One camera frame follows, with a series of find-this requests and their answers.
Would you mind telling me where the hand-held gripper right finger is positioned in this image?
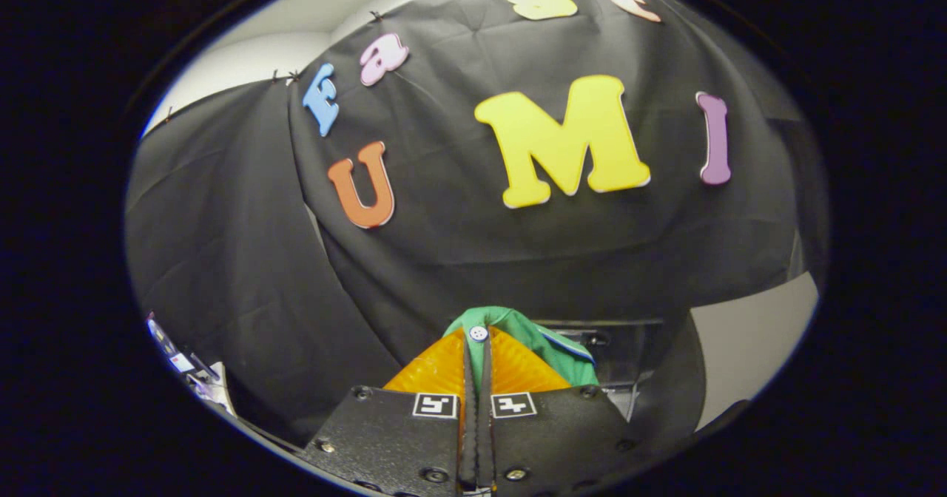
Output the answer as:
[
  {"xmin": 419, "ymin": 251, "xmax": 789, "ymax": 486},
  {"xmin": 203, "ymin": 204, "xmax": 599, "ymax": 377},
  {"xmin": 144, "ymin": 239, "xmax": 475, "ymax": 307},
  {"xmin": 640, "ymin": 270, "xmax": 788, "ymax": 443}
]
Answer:
[{"xmin": 478, "ymin": 325, "xmax": 656, "ymax": 497}]

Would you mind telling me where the black backdrop cloth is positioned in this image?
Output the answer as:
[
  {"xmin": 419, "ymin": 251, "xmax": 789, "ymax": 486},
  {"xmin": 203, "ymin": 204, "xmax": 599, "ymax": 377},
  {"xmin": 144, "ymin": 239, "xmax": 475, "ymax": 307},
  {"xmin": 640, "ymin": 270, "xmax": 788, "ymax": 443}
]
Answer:
[{"xmin": 124, "ymin": 0, "xmax": 829, "ymax": 446}]

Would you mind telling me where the green shirt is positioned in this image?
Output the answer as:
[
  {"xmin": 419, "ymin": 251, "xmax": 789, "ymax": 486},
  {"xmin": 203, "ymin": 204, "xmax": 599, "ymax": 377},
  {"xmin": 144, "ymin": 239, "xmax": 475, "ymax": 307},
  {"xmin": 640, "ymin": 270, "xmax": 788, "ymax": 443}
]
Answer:
[{"xmin": 442, "ymin": 305, "xmax": 600, "ymax": 394}]

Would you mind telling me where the white and blue clutter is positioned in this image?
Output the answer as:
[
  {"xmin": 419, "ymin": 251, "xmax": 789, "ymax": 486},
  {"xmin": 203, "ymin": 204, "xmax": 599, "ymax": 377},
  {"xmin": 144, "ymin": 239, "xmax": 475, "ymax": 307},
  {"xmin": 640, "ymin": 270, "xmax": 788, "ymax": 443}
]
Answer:
[{"xmin": 145, "ymin": 311, "xmax": 237, "ymax": 416}]

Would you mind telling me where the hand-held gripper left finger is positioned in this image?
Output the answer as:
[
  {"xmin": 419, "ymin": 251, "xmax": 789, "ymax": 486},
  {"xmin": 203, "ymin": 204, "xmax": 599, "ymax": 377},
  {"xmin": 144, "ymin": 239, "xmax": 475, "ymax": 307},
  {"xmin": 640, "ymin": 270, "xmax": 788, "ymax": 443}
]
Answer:
[{"xmin": 300, "ymin": 327, "xmax": 479, "ymax": 497}]

